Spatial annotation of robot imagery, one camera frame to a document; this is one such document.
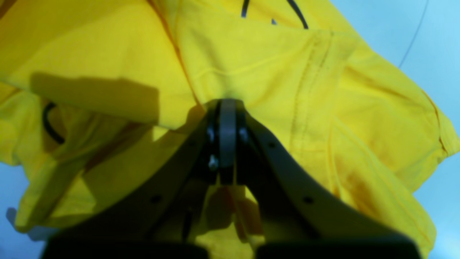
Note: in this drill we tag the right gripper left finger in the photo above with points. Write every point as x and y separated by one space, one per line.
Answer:
157 220

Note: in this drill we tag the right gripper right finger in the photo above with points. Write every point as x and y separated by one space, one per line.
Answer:
300 218

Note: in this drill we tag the yellow T-shirt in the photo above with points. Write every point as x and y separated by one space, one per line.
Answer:
96 95

